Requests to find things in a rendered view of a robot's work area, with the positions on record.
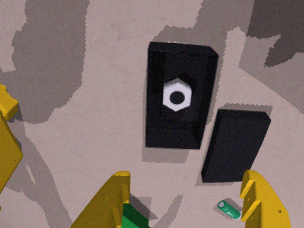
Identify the white hex nut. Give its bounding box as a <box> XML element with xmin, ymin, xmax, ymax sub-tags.
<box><xmin>163</xmin><ymin>78</ymin><xmax>192</xmax><ymax>111</ymax></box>

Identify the green cylinder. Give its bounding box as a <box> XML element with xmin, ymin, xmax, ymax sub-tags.
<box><xmin>218</xmin><ymin>200</ymin><xmax>241</xmax><ymax>220</ymax></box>

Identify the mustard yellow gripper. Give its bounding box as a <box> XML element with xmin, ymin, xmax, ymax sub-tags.
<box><xmin>70</xmin><ymin>169</ymin><xmax>291</xmax><ymax>228</ymax></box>

